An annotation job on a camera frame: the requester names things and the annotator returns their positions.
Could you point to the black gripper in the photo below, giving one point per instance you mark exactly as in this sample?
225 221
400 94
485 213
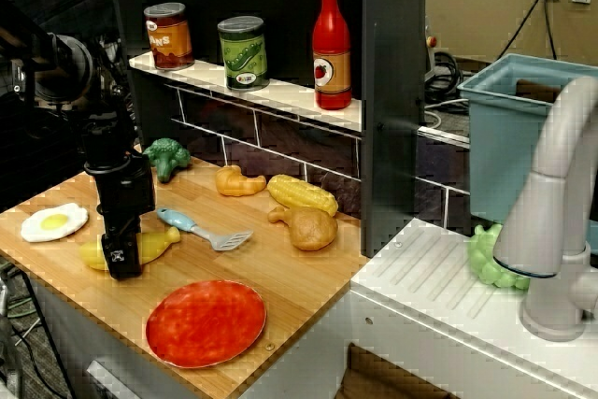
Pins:
123 189

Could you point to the yellow toy banana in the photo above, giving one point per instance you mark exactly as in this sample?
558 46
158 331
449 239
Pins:
156 242

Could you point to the black WidowX robot arm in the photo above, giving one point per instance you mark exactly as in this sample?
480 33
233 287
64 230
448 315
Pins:
56 67

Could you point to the red round plate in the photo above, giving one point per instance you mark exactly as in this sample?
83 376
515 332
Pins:
208 322

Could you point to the toy fried egg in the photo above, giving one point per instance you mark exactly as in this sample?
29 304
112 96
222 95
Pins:
53 221

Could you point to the green toy broccoli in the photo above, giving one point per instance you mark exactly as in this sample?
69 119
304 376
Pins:
166 156

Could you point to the orange toy croissant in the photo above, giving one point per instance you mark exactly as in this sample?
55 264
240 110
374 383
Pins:
236 184

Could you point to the yellow toy corn cob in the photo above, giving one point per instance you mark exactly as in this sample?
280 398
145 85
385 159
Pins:
301 193

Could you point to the dark tile backsplash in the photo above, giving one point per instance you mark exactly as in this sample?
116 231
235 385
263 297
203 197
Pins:
280 151

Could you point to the brown toy chicken drumstick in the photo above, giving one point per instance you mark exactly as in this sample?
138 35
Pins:
310 228

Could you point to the orange beans toy can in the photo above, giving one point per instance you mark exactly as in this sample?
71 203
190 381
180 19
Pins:
169 39

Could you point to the white kitchen shelf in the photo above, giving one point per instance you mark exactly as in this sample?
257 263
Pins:
289 100

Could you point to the green peas toy can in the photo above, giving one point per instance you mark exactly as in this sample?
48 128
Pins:
243 55

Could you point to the red ketchup toy bottle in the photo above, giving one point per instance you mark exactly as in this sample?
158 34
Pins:
332 58

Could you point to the brown cardboard box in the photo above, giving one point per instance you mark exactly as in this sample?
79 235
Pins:
388 373

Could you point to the white toy kitchen sink counter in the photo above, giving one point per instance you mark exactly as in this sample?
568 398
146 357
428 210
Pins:
420 277

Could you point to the light green toy vegetable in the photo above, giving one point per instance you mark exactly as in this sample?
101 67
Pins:
483 259

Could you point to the blue plastic bin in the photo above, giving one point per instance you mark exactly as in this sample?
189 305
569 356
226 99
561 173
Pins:
500 137

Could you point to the grey toy faucet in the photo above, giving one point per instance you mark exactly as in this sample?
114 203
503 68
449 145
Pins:
556 175

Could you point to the dark toy kitchen frame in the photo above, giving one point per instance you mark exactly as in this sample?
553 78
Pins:
392 137

